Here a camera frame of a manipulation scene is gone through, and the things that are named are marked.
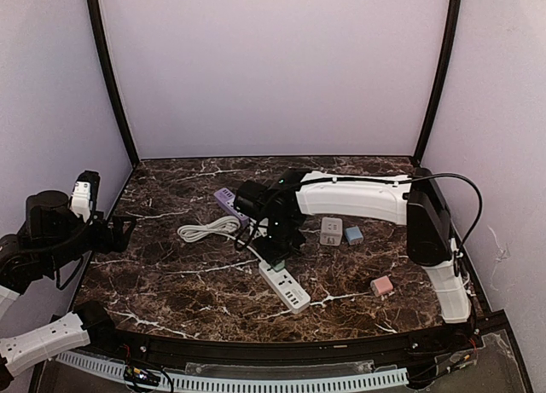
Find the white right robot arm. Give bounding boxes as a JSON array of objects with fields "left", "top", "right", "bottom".
[{"left": 249, "top": 168, "right": 472, "bottom": 325}]

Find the black front table rail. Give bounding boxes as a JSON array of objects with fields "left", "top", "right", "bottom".
[{"left": 76, "top": 324, "right": 504, "bottom": 377}]

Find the white slotted cable duct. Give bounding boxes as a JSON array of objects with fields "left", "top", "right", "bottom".
[{"left": 55, "top": 352, "right": 410, "bottom": 392}]

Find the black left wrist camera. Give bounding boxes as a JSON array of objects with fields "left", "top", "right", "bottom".
[{"left": 69, "top": 170, "right": 100, "bottom": 223}]

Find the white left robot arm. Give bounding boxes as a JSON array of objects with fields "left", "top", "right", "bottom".
[{"left": 1, "top": 190, "right": 137, "bottom": 389}]

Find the black frame post left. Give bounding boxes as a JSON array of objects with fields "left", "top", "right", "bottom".
[{"left": 86, "top": 0, "right": 140, "bottom": 168}]

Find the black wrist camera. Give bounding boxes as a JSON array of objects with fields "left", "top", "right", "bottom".
[
  {"left": 234, "top": 181, "right": 268, "bottom": 220},
  {"left": 69, "top": 170, "right": 100, "bottom": 223}
]

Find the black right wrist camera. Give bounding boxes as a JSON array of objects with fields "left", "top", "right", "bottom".
[{"left": 234, "top": 181, "right": 268, "bottom": 220}]

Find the purple power strip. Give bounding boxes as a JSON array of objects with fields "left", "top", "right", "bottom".
[{"left": 213, "top": 188, "right": 249, "bottom": 228}]

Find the white power strip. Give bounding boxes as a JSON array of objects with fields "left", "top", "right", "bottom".
[{"left": 258, "top": 261, "right": 311, "bottom": 314}]

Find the white cube socket adapter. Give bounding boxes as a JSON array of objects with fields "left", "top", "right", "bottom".
[{"left": 319, "top": 217, "right": 343, "bottom": 246}]

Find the blue plug adapter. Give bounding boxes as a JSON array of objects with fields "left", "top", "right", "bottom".
[{"left": 345, "top": 227, "right": 363, "bottom": 246}]

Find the pink plug adapter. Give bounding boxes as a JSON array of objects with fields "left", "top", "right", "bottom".
[{"left": 370, "top": 275, "right": 393, "bottom": 297}]

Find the white power strip cord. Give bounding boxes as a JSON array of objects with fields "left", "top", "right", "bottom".
[{"left": 177, "top": 216, "right": 268, "bottom": 266}]

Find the green plug adapter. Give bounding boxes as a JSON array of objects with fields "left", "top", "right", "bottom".
[{"left": 273, "top": 261, "right": 286, "bottom": 272}]

